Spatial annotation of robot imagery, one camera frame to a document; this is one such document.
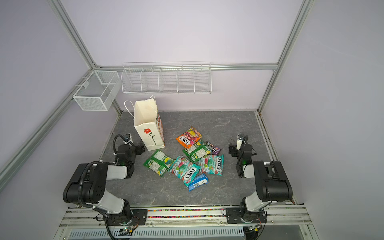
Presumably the white mesh box basket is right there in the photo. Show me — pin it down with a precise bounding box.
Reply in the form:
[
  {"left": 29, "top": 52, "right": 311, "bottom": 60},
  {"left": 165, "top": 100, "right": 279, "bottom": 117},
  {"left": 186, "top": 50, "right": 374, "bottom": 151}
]
[{"left": 73, "top": 70, "right": 121, "bottom": 112}]

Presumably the green candy bag back side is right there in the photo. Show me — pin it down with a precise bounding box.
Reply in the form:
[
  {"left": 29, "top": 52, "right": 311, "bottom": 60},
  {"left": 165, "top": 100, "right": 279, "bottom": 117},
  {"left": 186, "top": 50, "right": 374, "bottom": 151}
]
[{"left": 183, "top": 140, "right": 212, "bottom": 164}]

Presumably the teal Fox's mint bag right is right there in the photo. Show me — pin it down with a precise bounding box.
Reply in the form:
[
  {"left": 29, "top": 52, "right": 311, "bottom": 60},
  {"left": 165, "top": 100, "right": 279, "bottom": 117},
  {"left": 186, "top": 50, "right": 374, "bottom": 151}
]
[{"left": 199, "top": 155, "right": 224, "bottom": 176}]

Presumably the purple M&M's packet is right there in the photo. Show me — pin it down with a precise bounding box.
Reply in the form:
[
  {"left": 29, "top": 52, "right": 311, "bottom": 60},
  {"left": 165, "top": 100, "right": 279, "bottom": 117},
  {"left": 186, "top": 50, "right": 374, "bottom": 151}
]
[{"left": 206, "top": 142, "right": 221, "bottom": 156}]

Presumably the white wire shelf basket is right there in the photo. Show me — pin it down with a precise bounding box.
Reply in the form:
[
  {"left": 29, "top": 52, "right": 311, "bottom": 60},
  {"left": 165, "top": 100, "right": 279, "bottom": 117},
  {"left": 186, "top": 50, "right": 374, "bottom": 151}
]
[{"left": 121, "top": 62, "right": 212, "bottom": 94}]

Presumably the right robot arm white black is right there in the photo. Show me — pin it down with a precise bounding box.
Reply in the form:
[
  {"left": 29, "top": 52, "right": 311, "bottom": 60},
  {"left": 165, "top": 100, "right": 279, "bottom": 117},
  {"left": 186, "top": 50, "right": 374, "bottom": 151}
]
[{"left": 226, "top": 135, "right": 293, "bottom": 224}]

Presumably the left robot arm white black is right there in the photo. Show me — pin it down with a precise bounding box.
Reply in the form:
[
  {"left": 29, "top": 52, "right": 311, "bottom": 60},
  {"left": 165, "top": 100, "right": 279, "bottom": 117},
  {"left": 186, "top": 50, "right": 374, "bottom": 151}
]
[{"left": 63, "top": 135, "right": 146, "bottom": 226}]

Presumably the blue snack bar packet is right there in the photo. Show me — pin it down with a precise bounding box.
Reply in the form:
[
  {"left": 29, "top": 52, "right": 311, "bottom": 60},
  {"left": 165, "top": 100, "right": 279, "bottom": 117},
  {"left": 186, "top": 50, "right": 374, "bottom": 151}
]
[{"left": 188, "top": 174, "right": 209, "bottom": 192}]

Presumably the green yellow snack bag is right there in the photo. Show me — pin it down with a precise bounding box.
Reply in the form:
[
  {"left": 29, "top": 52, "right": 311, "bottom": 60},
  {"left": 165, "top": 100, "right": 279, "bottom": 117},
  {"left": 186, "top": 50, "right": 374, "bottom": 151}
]
[{"left": 143, "top": 150, "right": 175, "bottom": 177}]

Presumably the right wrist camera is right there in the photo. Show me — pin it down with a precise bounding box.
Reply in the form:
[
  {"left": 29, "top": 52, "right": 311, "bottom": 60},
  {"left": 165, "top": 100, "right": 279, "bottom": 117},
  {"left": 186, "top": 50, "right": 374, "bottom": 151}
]
[{"left": 236, "top": 134, "right": 245, "bottom": 150}]

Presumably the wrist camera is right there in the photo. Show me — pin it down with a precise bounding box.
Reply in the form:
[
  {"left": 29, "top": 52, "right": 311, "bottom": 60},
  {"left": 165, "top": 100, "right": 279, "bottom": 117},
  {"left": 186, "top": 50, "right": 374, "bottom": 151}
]
[
  {"left": 236, "top": 134, "right": 245, "bottom": 150},
  {"left": 123, "top": 134, "right": 134, "bottom": 146}
]

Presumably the white floral paper bag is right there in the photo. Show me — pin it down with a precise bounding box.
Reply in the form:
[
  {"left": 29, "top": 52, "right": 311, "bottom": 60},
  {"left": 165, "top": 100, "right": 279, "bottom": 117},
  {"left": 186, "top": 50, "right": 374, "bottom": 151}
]
[{"left": 124, "top": 96, "right": 165, "bottom": 151}]

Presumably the orange Fox's fruits candy bag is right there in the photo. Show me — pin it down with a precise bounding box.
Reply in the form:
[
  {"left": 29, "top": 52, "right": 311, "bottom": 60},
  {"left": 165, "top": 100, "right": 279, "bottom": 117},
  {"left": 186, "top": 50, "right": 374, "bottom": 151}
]
[{"left": 176, "top": 127, "right": 202, "bottom": 149}]

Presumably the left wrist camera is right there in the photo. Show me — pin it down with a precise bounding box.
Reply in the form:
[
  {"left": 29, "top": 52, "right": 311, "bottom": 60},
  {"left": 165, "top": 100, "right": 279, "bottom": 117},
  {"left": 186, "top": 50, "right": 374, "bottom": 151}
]
[{"left": 123, "top": 134, "right": 134, "bottom": 146}]

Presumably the teal Fox's mint candy bag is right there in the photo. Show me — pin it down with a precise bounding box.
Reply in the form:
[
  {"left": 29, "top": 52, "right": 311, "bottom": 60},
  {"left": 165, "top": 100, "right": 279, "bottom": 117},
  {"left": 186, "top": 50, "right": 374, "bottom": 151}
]
[{"left": 169, "top": 156, "right": 201, "bottom": 187}]

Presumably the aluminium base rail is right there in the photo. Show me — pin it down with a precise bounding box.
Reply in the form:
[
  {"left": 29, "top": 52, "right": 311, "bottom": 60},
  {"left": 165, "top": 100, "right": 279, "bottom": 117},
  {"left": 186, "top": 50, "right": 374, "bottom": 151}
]
[{"left": 58, "top": 204, "right": 313, "bottom": 230}]

